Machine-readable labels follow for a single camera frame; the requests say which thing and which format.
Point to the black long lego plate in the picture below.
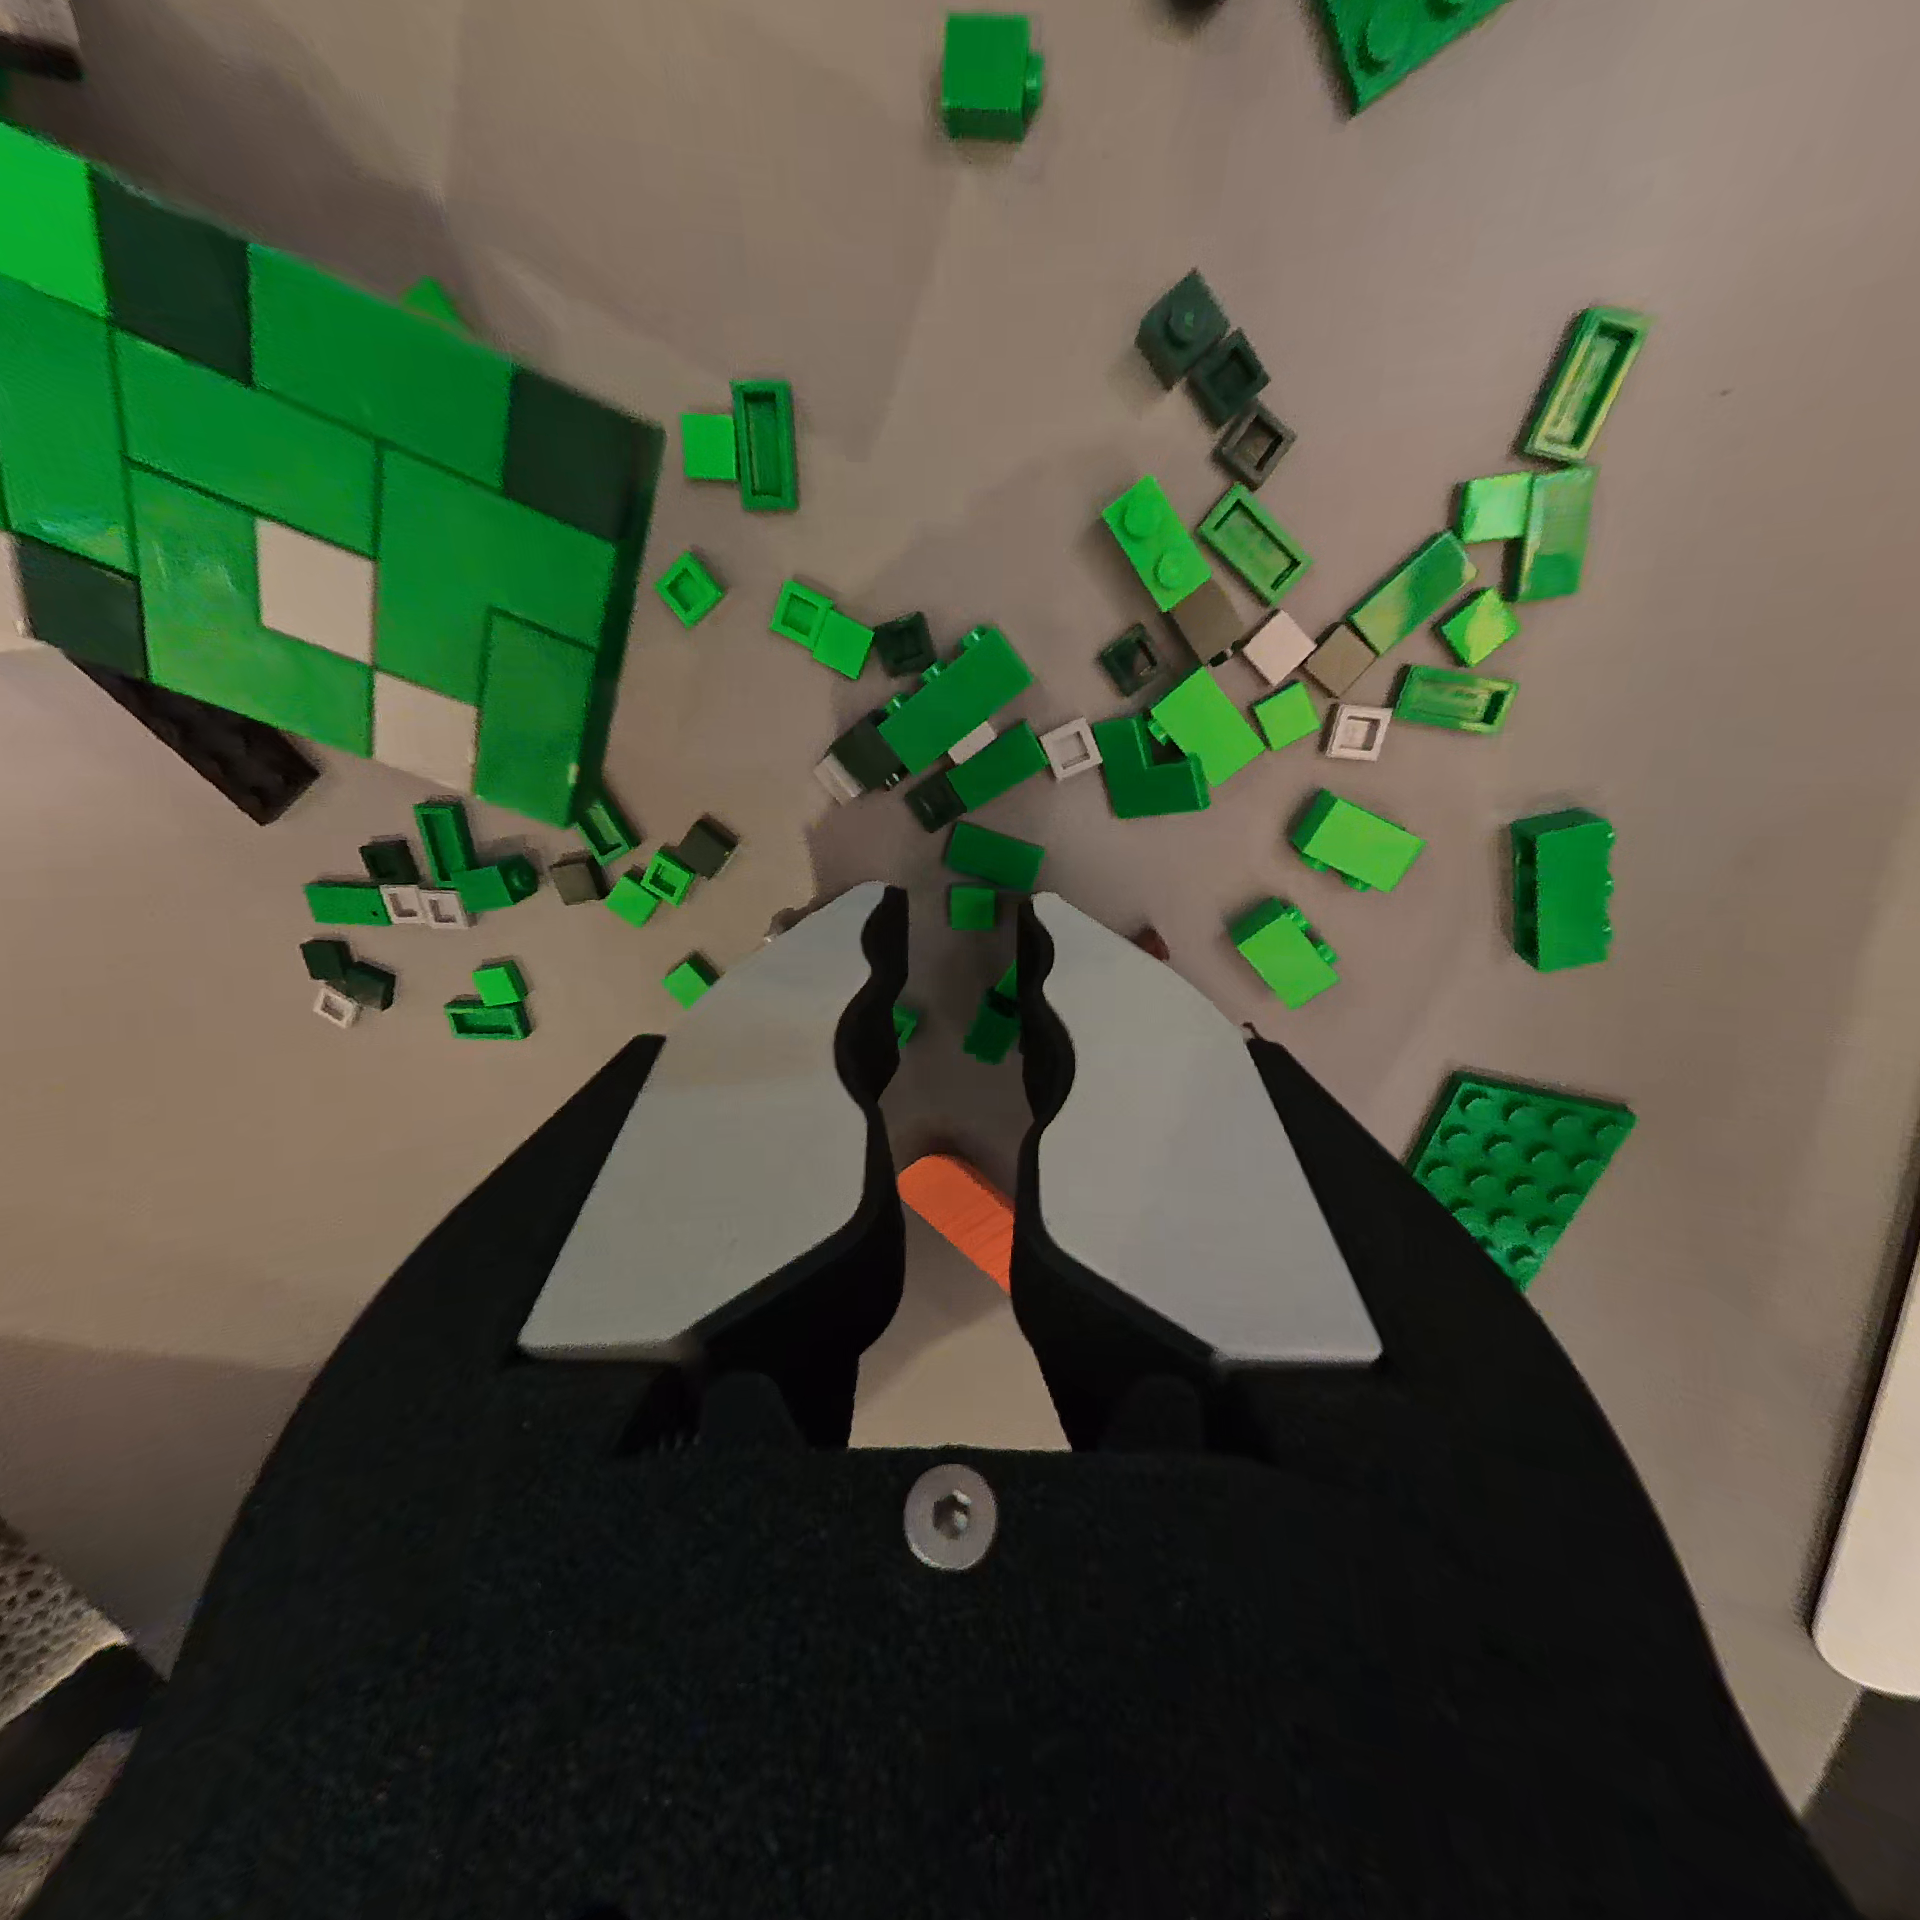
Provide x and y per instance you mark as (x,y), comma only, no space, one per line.
(194,734)

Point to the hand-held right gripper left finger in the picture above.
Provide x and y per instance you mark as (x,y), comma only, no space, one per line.
(704,1185)

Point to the clear book stand white base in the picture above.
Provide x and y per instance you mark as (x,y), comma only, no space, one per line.
(1882,1501)

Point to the pile of lego pieces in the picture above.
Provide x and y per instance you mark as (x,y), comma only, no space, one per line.
(961,704)

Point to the orange brick separator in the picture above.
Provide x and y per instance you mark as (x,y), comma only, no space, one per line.
(961,1201)

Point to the green studded lego plate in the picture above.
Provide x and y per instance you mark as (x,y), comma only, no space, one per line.
(1395,39)
(1515,1170)

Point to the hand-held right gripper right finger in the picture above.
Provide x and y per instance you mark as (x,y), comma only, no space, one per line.
(1200,1201)

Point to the green lego plate assembly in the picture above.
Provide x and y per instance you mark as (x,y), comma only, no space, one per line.
(300,420)

